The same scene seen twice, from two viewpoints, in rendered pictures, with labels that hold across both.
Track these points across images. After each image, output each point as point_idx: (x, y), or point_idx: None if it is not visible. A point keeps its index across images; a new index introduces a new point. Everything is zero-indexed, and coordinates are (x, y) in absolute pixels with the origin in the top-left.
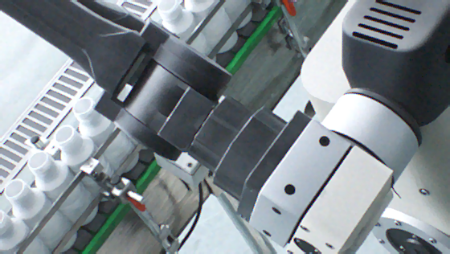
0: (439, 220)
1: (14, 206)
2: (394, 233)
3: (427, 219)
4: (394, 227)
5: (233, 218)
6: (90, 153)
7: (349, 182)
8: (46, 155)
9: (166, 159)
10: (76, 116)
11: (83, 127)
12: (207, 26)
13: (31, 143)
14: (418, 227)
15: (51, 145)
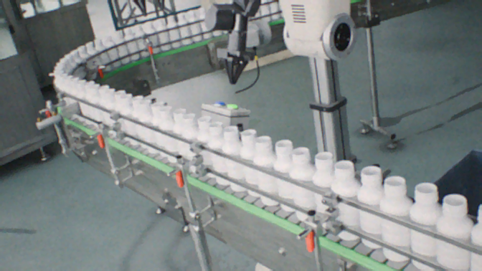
0: (348, 0)
1: (234, 145)
2: (335, 34)
3: (345, 6)
4: (336, 26)
5: (207, 252)
6: None
7: None
8: (212, 125)
9: (237, 116)
10: (193, 120)
11: (195, 130)
12: None
13: (173, 170)
14: (343, 15)
15: (194, 144)
